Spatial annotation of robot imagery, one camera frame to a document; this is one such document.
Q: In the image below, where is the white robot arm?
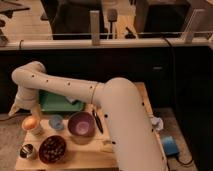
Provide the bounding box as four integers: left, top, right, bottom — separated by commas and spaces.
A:
10, 61, 168, 171

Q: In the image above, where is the black chair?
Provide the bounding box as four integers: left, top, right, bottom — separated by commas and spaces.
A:
41, 0, 106, 40

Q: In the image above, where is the blue object on floor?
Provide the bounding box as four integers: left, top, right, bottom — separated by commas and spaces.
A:
161, 136, 179, 156

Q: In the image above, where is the white paper cup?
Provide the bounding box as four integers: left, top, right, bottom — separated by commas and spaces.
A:
22, 116, 43, 136

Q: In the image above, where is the purple bowl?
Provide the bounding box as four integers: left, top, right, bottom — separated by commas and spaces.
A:
67, 112, 95, 137

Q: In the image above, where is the small blue dish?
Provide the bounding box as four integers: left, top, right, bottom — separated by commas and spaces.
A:
49, 115, 64, 131

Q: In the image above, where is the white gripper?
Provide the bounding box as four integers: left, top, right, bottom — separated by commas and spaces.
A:
8, 87, 41, 117

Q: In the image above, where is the dark red bowl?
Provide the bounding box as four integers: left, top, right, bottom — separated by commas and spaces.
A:
39, 135, 67, 164

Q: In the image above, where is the small metal cup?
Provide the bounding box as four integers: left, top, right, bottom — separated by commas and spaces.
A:
19, 144, 37, 160

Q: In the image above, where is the crumpled white paper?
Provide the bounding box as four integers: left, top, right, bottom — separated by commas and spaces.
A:
151, 117, 164, 131

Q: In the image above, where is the green tray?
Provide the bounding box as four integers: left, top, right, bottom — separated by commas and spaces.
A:
39, 90, 85, 113

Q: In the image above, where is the white railing bar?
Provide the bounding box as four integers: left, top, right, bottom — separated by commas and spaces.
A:
0, 37, 213, 51

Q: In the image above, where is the orange apple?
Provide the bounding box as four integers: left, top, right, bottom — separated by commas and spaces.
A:
22, 117, 37, 130

